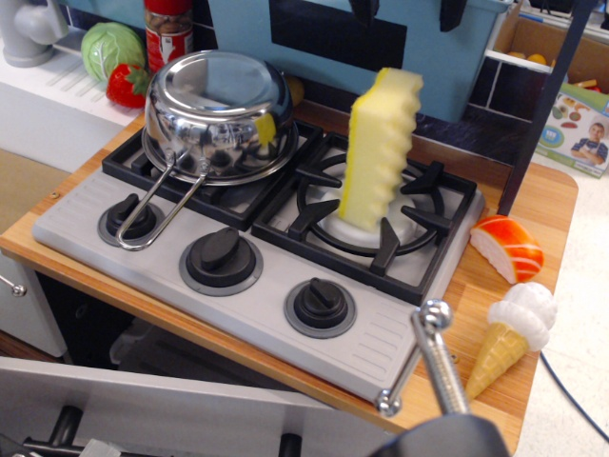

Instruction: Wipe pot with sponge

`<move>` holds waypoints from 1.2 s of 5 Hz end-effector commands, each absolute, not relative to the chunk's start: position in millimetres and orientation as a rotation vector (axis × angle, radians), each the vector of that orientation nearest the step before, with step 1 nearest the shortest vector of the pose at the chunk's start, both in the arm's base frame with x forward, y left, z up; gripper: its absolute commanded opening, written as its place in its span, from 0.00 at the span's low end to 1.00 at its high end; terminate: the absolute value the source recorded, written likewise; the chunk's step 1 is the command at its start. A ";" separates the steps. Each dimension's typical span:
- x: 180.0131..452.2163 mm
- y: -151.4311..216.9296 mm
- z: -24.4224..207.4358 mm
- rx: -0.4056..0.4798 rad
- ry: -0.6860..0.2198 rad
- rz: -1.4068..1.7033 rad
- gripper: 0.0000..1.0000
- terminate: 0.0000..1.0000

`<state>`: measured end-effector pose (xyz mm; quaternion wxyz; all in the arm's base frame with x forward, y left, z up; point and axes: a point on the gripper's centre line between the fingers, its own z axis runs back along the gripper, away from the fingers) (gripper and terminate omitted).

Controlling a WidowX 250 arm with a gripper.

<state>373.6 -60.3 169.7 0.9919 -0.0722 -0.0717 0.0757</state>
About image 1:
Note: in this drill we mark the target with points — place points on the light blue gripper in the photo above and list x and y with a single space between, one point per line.
344 45

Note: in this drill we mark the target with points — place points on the yellow sponge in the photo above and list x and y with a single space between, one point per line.
381 124

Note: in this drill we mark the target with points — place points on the upside-down steel pot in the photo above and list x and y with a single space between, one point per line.
214 119

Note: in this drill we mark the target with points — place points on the cardboard box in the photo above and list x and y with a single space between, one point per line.
526 30

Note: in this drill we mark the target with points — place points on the toy food box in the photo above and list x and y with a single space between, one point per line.
576 131

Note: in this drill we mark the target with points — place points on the black right burner grate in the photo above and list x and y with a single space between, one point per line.
411 254

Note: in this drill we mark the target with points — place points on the black burner grate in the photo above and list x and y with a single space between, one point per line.
235 199
411 254

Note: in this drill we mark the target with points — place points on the red nut jar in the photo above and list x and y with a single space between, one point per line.
169 31

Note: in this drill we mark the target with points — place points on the black left burner grate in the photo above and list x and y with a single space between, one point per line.
235 199

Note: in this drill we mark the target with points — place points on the toy salmon sushi piece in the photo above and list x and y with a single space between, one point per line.
508 247

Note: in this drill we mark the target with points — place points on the grey toy stove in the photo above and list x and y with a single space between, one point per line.
364 361

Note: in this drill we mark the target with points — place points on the toy strawberry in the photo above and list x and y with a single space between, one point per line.
127 86

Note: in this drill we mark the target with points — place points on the toy green cabbage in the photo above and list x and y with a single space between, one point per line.
107 45

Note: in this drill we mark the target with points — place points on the black right stove knob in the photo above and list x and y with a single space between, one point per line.
320 309

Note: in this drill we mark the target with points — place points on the black stove knob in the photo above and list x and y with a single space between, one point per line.
221 263
115 216
320 309

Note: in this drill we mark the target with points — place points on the black middle stove knob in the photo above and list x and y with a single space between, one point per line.
221 263

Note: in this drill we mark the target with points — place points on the toy ice cream cone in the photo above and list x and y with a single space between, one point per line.
518 323

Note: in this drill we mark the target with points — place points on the black left stove knob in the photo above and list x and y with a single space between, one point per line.
115 216

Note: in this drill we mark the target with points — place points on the white toy sink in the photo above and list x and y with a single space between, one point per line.
56 113

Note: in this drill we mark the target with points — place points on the grey toy faucet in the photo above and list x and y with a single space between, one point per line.
30 31

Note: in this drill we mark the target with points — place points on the small chrome door knob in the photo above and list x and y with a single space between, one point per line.
16 290

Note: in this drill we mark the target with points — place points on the grey oven door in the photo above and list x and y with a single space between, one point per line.
160 416

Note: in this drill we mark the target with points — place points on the black vertical post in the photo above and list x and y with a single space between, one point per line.
581 13

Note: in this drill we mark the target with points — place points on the chrome handle bar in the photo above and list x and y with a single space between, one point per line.
429 321

